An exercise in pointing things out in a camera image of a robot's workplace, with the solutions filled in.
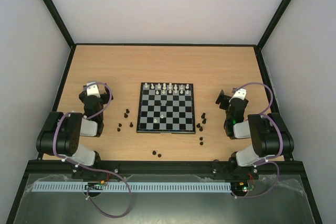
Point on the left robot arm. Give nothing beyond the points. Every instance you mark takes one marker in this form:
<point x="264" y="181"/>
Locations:
<point x="61" y="132"/>

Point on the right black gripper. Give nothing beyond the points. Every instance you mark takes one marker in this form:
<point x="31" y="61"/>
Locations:
<point x="222" y="99"/>

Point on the circuit board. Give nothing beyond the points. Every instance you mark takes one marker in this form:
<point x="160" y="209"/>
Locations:
<point x="96" y="185"/>
<point x="244" y="186"/>

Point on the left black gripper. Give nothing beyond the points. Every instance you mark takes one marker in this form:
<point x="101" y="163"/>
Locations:
<point x="109" y="93"/>

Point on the right circuit board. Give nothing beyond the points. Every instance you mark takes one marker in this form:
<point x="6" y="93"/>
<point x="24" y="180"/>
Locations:
<point x="244" y="186"/>

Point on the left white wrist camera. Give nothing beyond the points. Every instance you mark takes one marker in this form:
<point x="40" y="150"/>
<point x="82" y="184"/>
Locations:
<point x="92" y="89"/>

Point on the black and silver chessboard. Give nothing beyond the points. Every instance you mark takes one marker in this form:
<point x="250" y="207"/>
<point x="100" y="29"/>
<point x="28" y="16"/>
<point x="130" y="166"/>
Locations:
<point x="179" y="111"/>

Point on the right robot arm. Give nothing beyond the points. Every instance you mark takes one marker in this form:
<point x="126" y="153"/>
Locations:
<point x="270" y="137"/>

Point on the left circuit board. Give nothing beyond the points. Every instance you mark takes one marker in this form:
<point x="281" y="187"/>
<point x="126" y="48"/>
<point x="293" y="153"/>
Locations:
<point x="96" y="185"/>

